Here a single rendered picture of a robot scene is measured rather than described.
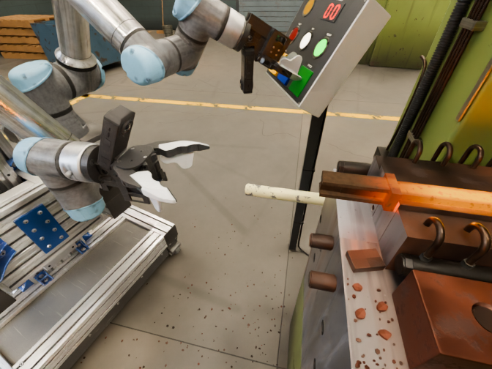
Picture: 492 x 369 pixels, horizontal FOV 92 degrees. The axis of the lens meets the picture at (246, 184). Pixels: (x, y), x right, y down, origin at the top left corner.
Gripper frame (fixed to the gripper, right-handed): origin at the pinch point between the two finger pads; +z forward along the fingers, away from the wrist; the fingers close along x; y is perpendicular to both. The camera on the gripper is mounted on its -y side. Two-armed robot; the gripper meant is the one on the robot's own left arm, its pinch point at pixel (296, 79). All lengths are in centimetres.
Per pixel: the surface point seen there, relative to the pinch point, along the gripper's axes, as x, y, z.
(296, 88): -0.9, -1.9, 1.2
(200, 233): 32, -108, 16
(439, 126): -30.9, 8.2, 18.0
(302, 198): -10.6, -31.5, 21.8
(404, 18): 318, 127, 281
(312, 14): 15.1, 16.4, 1.5
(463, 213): -52, 0, 3
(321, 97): -6.9, -0.1, 6.0
